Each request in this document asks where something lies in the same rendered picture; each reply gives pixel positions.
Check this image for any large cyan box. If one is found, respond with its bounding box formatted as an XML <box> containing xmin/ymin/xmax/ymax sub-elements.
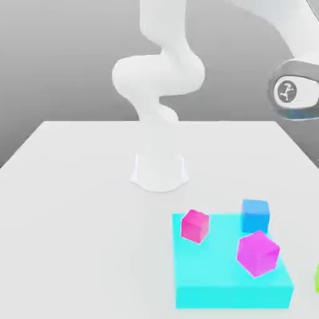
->
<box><xmin>172</xmin><ymin>212</ymin><xmax>295</xmax><ymax>310</ymax></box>

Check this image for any small pink cube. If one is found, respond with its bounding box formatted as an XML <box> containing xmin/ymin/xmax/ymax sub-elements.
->
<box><xmin>181</xmin><ymin>209</ymin><xmax>211</xmax><ymax>244</ymax></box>

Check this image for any small blue cube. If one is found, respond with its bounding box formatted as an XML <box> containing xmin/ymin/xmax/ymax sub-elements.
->
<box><xmin>240</xmin><ymin>198</ymin><xmax>270</xmax><ymax>235</ymax></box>

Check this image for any small magenta cube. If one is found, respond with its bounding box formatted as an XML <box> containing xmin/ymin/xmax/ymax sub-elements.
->
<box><xmin>236</xmin><ymin>230</ymin><xmax>281</xmax><ymax>279</ymax></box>

